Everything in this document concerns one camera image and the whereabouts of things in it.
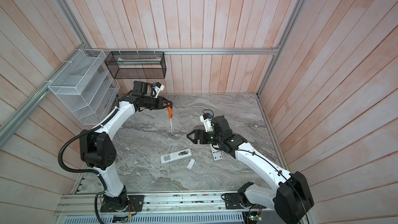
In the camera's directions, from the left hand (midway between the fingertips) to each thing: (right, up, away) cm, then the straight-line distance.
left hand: (170, 106), depth 85 cm
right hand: (+13, -15, -8) cm, 21 cm away
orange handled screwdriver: (0, -5, 0) cm, 5 cm away
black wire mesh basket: (-26, +29, +19) cm, 44 cm away
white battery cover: (+11, -34, 0) cm, 35 cm away
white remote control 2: (+26, -27, +3) cm, 38 cm away
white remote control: (+3, -28, +2) cm, 29 cm away
